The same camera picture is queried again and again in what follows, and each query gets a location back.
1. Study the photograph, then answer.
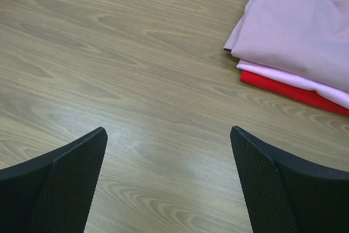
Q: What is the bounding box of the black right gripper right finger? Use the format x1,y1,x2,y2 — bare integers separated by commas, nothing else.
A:
230,126,348,232

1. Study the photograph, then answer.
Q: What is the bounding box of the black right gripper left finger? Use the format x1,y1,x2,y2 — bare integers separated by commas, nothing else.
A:
1,127,107,232

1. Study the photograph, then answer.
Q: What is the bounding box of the red folded shirt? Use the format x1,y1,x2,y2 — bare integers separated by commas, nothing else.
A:
240,70,348,117

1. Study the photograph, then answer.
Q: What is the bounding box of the light pink folded shirt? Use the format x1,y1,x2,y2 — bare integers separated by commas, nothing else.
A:
237,60,348,109

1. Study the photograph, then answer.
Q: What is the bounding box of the dusty pink folded shirt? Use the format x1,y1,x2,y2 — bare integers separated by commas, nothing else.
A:
224,0,348,91

